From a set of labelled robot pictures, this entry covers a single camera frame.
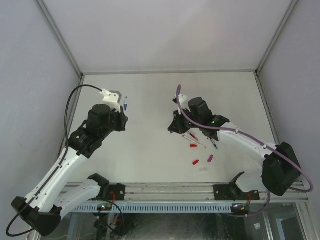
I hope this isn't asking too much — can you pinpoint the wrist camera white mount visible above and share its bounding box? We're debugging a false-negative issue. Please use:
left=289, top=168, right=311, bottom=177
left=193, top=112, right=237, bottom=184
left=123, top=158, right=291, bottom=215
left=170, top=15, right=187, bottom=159
left=172, top=94, right=189, bottom=110
left=99, top=89, right=122, bottom=113

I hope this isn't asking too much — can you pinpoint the thin white red-tip pen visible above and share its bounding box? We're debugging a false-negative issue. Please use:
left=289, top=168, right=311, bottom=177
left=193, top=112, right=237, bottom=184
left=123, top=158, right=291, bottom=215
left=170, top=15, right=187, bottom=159
left=182, top=135, right=207, bottom=149

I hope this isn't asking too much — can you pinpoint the blue white marker pen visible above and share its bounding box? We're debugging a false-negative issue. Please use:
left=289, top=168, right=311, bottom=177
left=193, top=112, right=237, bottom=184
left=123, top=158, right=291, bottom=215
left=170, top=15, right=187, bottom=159
left=123, top=96, right=128, bottom=111

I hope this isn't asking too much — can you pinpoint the clear pen cap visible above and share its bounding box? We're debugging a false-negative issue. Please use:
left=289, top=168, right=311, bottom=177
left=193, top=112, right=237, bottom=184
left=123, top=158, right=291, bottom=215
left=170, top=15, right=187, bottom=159
left=199, top=167, right=209, bottom=174

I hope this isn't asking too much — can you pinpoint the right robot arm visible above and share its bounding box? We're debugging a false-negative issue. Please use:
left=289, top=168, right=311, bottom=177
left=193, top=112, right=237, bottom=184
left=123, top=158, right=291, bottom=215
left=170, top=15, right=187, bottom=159
left=168, top=94, right=301, bottom=200

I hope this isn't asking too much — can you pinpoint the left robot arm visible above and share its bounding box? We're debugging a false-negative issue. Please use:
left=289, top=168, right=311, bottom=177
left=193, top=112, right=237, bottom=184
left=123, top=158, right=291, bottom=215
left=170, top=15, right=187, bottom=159
left=11, top=104, right=128, bottom=237

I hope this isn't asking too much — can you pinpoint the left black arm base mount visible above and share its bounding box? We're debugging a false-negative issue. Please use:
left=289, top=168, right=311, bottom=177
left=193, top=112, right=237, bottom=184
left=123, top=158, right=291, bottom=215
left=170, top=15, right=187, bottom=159
left=106, top=183, right=126, bottom=202

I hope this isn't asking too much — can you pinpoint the blue gel pen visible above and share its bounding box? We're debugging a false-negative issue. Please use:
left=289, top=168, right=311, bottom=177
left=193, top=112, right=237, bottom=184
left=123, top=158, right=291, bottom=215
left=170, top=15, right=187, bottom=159
left=209, top=137, right=218, bottom=150

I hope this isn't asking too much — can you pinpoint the black camera cable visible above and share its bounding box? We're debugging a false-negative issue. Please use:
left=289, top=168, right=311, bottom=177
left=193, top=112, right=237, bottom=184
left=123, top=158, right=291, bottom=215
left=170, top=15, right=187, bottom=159
left=5, top=84, right=104, bottom=237

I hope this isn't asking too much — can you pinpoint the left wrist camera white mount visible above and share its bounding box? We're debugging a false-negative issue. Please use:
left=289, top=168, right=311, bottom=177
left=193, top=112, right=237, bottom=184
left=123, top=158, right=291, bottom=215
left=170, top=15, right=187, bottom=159
left=99, top=89, right=122, bottom=113

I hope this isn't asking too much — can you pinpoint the blue cable duct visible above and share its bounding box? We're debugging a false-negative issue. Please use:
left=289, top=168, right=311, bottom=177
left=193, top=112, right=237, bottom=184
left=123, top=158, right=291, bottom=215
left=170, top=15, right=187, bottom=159
left=71, top=202, right=232, bottom=214

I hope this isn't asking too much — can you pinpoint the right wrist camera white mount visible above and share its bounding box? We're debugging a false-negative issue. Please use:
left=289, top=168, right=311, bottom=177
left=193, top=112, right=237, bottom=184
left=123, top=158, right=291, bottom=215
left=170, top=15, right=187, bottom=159
left=172, top=94, right=189, bottom=110

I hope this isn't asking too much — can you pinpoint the purple pen cap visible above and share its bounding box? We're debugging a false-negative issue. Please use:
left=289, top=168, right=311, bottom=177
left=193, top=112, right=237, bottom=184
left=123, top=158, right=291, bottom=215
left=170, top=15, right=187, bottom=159
left=207, top=155, right=214, bottom=163

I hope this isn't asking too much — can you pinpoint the red gel pen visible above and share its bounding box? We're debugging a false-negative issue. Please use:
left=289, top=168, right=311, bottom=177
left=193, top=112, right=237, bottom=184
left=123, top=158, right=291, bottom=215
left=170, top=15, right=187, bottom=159
left=188, top=132, right=199, bottom=141

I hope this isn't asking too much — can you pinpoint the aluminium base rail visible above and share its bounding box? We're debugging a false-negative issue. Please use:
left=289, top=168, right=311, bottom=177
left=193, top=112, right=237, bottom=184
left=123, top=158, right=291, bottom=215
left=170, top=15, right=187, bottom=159
left=57, top=181, right=310, bottom=203

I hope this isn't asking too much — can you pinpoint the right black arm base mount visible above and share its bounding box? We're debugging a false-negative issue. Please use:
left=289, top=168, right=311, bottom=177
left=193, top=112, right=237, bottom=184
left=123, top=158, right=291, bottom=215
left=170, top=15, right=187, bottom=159
left=213, top=184, right=261, bottom=201

